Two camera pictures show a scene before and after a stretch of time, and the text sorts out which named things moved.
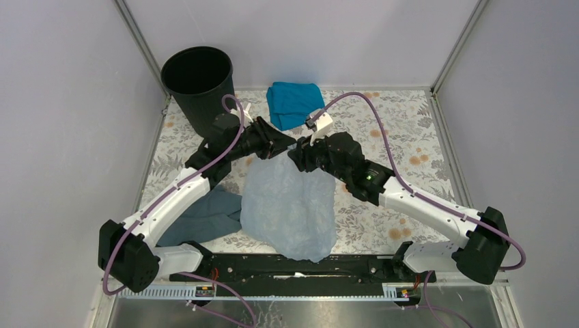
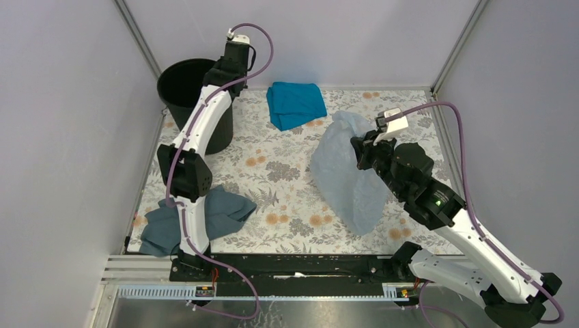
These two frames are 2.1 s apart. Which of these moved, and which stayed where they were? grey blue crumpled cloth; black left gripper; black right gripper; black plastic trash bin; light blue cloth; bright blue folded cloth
Moved: black plastic trash bin; light blue cloth; black left gripper; black right gripper
Stayed: grey blue crumpled cloth; bright blue folded cloth
